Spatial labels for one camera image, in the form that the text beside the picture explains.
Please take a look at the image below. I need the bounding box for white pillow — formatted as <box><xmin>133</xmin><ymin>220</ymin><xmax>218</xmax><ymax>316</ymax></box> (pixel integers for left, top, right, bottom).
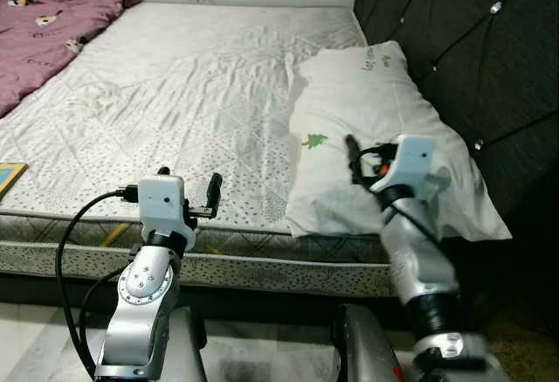
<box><xmin>286</xmin><ymin>41</ymin><xmax>513</xmax><ymax>243</ymax></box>

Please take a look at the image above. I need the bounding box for colourful yellow-edged book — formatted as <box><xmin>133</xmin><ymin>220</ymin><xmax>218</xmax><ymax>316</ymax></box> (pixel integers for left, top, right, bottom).
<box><xmin>0</xmin><ymin>162</ymin><xmax>29</xmax><ymax>198</ymax></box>

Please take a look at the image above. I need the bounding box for white quilted mattress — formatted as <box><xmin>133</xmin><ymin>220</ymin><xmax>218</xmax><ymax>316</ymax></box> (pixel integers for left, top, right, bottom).
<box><xmin>0</xmin><ymin>2</ymin><xmax>490</xmax><ymax>300</ymax></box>

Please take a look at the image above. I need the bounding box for silver robot left leg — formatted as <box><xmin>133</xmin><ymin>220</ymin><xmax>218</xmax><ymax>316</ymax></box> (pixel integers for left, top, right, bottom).
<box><xmin>162</xmin><ymin>306</ymin><xmax>210</xmax><ymax>382</ymax></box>

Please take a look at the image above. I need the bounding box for silver robot leg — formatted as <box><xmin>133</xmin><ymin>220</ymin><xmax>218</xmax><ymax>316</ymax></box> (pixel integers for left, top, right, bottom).
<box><xmin>162</xmin><ymin>306</ymin><xmax>210</xmax><ymax>382</ymax></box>
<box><xmin>335</xmin><ymin>303</ymin><xmax>407</xmax><ymax>382</ymax></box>

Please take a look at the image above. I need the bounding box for dark tufted headboard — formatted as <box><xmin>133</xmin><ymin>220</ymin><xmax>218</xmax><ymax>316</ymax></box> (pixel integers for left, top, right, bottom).
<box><xmin>353</xmin><ymin>0</ymin><xmax>559</xmax><ymax>252</ymax></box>

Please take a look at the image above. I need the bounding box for maroon cartoon mouse blanket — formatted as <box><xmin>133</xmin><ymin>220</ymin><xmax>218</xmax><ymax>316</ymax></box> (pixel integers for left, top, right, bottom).
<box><xmin>0</xmin><ymin>0</ymin><xmax>145</xmax><ymax>119</ymax></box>

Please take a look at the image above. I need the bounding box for silver robot right leg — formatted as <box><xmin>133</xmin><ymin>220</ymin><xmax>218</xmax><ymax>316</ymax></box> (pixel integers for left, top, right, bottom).
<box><xmin>335</xmin><ymin>303</ymin><xmax>407</xmax><ymax>382</ymax></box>

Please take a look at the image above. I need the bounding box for brown patterned rug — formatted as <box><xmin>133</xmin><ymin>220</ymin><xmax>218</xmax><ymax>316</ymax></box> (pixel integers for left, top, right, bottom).
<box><xmin>472</xmin><ymin>308</ymin><xmax>559</xmax><ymax>382</ymax></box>

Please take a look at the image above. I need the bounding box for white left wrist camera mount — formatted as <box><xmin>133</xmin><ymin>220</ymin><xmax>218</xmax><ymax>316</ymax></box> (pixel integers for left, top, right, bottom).
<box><xmin>137</xmin><ymin>175</ymin><xmax>195</xmax><ymax>247</ymax></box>

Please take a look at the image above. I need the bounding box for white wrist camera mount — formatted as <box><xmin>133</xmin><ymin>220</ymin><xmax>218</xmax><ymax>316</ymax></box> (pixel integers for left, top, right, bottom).
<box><xmin>371</xmin><ymin>134</ymin><xmax>438</xmax><ymax>198</ymax></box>
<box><xmin>137</xmin><ymin>175</ymin><xmax>195</xmax><ymax>247</ymax></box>

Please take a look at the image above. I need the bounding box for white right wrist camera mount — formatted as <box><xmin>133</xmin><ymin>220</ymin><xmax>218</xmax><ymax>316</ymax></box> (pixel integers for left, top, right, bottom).
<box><xmin>371</xmin><ymin>134</ymin><xmax>438</xmax><ymax>198</ymax></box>

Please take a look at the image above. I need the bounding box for dark bed frame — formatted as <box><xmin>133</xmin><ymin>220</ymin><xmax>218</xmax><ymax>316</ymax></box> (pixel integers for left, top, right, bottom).
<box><xmin>0</xmin><ymin>273</ymin><xmax>559</xmax><ymax>335</ymax></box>

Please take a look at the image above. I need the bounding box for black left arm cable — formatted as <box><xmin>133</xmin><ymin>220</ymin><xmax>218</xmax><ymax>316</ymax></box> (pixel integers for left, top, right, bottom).
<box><xmin>54</xmin><ymin>185</ymin><xmax>141</xmax><ymax>374</ymax></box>

